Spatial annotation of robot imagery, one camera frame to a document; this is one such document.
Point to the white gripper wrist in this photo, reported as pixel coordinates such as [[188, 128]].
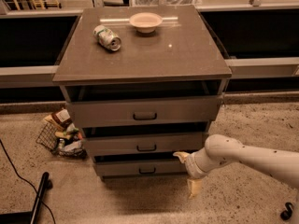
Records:
[[193, 165]]

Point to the grey drawer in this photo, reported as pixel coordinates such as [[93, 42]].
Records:
[[166, 142], [144, 111], [156, 163]]

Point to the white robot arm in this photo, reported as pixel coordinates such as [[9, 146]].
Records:
[[220, 150]]

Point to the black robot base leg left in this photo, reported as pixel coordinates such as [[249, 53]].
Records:
[[30, 217]]

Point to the grey drawer cabinet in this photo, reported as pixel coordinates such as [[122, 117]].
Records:
[[179, 59]]

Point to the black caster wheel right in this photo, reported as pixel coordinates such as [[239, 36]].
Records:
[[286, 214]]

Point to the white shallow bowl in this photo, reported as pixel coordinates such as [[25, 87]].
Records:
[[145, 22]]

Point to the silver green soda can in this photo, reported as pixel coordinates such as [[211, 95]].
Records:
[[107, 38]]

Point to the wire basket with snack bags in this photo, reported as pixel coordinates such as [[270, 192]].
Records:
[[61, 137]]

